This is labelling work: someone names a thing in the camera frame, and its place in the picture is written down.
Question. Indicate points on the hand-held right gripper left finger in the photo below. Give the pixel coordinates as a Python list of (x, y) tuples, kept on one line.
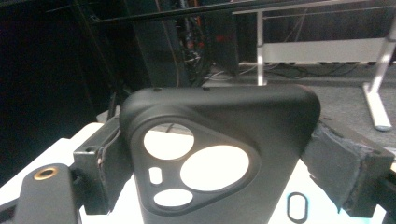
[(96, 174)]

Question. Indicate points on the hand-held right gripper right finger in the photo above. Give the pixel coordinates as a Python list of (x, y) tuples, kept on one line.
[(345, 168)]

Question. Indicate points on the white rectangular box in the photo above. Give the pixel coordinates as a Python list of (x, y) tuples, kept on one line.
[(37, 165)]

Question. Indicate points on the black phone case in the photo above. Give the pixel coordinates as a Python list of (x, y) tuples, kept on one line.
[(249, 118)]

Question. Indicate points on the black metal bar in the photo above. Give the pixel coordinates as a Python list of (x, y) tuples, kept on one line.
[(186, 14)]

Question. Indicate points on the white metal desk frame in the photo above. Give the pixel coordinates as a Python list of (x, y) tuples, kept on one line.
[(320, 51)]

